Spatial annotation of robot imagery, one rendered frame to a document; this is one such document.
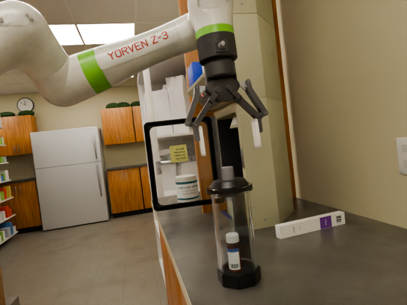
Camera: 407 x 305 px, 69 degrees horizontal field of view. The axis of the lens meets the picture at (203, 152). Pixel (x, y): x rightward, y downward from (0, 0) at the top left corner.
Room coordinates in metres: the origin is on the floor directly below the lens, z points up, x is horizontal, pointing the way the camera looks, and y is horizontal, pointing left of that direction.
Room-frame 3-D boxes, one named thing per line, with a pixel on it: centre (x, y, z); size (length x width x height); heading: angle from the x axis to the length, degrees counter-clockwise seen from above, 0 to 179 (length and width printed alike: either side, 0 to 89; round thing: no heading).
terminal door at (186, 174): (1.34, 0.10, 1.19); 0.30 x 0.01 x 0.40; 96
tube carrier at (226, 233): (0.70, -0.05, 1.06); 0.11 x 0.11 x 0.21
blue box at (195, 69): (1.27, -0.03, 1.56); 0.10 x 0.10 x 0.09; 13
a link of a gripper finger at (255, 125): (0.73, -0.13, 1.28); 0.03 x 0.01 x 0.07; 9
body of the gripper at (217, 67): (0.72, -0.06, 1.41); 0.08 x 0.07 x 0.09; 99
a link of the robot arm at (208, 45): (0.72, -0.06, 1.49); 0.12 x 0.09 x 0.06; 9
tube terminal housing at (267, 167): (1.24, -0.23, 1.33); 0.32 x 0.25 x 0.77; 13
